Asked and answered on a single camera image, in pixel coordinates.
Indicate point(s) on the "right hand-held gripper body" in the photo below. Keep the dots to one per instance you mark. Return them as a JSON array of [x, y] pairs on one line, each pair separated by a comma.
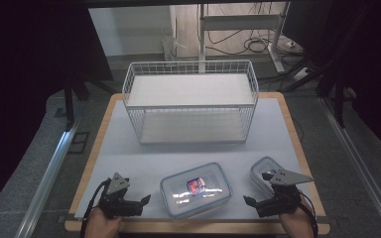
[[279, 200]]

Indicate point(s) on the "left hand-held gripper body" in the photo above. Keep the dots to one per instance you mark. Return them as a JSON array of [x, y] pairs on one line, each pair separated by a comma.
[[119, 203]]

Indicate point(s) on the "small clear food container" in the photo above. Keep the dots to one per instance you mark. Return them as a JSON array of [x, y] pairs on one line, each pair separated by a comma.
[[260, 168]]

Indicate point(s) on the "large clear food container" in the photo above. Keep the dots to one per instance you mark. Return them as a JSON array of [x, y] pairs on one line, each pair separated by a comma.
[[211, 196]]

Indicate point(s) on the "person's left hand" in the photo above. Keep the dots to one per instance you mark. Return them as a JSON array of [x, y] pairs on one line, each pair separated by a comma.
[[101, 224]]

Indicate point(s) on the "person's right hand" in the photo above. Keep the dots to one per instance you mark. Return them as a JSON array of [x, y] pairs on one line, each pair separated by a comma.
[[296, 224]]

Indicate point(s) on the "white table mat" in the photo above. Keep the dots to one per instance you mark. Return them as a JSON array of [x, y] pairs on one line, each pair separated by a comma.
[[129, 158]]

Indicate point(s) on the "dark floor grate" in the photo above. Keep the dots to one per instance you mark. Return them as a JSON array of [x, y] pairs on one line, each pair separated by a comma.
[[78, 142]]

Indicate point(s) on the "black stand legs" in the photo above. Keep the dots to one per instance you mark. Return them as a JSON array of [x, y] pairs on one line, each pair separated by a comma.
[[339, 99], [68, 102]]

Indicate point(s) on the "white power strip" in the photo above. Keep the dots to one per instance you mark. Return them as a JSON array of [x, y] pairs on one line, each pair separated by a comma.
[[301, 74]]

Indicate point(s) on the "dark curtain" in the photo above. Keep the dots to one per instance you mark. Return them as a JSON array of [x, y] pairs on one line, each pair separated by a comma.
[[370, 66], [29, 66]]

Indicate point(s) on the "aluminium rail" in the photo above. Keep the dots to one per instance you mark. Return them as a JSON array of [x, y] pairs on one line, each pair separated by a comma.
[[360, 165], [46, 178]]

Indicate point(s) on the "white metal stand frame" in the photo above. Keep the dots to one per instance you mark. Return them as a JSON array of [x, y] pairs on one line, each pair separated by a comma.
[[238, 22]]

